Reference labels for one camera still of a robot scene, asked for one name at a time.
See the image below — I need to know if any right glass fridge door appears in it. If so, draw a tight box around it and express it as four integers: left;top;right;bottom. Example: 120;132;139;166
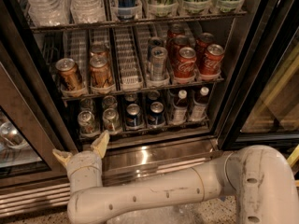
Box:
218;0;299;150

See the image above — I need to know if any red coca-cola can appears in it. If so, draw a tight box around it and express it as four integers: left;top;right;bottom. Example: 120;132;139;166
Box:
199;44;224;76
167;23;185;41
195;33;215;61
169;35;190;61
174;47;196;78

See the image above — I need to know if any silver can front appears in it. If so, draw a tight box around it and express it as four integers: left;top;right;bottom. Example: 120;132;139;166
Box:
150;47;167;81

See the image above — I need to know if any gold can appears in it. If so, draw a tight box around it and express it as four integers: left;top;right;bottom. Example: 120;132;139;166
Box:
55;58;83;91
90;44;109;58
90;55;114;88

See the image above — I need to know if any gold can far left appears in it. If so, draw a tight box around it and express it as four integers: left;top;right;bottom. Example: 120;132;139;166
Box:
55;58;83;91

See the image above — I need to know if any steel fridge base grille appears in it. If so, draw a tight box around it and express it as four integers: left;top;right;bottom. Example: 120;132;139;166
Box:
0;138;221;219

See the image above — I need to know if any white cap bottle left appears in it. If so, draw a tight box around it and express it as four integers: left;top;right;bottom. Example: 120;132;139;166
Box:
170;90;188;124

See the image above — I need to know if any clear water bottle right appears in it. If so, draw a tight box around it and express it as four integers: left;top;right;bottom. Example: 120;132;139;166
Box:
70;0;106;23

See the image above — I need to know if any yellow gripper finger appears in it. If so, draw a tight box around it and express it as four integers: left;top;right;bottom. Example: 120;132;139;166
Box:
91;131;110;159
52;149;73;167

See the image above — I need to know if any red blue can top shelf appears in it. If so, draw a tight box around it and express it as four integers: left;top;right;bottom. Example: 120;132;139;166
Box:
115;0;135;21

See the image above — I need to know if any blue pepsi can rear left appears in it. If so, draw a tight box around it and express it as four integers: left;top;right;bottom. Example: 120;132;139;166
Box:
124;93;139;105

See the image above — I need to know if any clear water bottle left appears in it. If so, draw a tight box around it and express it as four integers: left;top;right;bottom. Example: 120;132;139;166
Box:
27;0;69;27

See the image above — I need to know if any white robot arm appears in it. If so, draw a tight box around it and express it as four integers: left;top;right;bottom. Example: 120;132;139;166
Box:
52;132;299;224

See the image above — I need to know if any red coca-cola can front left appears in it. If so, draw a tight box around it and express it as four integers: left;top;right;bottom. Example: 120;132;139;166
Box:
174;47;196;78

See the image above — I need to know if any yellow black cart frame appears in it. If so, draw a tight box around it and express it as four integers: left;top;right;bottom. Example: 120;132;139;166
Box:
287;145;299;175

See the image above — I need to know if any blue pepsi can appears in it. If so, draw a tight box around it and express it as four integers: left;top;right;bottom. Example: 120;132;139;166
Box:
148;102;164;126
126;104;142;128
147;91;160;104
124;93;139;105

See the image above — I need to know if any red coca-cola can front right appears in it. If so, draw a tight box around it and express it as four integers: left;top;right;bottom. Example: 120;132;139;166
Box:
199;44;224;76

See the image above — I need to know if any red coca-cola can rear left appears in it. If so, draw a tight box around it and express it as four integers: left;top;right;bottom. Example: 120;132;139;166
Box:
167;23;185;41

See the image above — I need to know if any glass fridge door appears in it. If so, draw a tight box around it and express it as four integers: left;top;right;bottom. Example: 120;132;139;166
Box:
0;39;72;189
218;0;299;150

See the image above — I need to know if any white cap bottle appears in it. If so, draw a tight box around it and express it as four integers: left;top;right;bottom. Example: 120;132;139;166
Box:
170;90;188;124
188;87;209;122

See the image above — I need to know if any can behind left door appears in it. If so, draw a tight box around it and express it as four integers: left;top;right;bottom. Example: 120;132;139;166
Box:
0;121;28;149

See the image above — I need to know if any silver can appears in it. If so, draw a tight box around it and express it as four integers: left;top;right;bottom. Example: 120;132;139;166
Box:
147;36;164;61
150;47;167;81

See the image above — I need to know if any left glass fridge door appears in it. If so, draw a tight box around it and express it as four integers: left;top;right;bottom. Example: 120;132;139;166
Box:
0;39;72;189

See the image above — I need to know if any silver can rear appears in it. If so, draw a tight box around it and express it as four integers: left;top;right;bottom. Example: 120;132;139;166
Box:
147;36;164;61

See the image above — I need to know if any blue pepsi can rear right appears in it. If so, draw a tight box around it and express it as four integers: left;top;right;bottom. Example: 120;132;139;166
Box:
147;91;160;104

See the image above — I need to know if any blue pepsi can front right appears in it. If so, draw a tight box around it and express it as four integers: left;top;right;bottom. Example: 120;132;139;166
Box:
148;102;164;126

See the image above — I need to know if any red coca-cola can middle left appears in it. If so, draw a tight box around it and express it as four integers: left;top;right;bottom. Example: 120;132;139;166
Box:
169;35;190;61

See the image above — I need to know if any clear water bottle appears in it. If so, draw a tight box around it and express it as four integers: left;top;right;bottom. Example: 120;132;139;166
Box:
27;0;69;27
70;0;106;23

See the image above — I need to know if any white cap bottle right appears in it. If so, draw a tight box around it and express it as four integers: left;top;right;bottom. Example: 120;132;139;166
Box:
188;87;209;122

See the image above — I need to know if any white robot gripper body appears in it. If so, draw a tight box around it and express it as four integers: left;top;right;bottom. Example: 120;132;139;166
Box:
66;151;103;193

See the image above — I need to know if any red coca-cola can rear right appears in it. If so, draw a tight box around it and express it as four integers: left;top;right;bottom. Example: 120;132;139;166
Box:
195;33;215;61

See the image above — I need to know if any blue pepsi can front left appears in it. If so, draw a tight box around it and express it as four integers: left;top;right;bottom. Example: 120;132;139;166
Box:
126;104;142;128

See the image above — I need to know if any empty white can track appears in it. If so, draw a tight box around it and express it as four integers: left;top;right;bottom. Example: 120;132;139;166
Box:
113;27;144;91

